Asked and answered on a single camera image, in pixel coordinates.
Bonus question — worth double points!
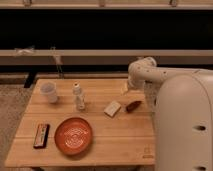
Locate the white plastic bottle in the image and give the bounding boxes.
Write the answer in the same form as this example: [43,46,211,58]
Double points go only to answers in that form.
[73,83,85,110]

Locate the translucent plastic cup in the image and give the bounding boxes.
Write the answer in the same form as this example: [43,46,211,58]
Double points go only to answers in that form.
[40,82,58,103]

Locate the wooden slatted table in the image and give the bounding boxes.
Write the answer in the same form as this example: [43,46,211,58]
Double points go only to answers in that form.
[5,79,155,167]

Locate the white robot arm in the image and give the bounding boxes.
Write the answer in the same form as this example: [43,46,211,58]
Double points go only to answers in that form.
[125,57,213,171]

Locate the orange ribbed plate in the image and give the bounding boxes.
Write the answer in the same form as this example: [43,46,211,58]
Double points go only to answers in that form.
[54,117,93,155]

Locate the white sponge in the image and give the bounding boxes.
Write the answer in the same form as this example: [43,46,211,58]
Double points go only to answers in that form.
[104,101,121,117]

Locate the dark red oblong object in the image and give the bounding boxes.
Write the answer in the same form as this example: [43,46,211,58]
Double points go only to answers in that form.
[126,101,141,113]

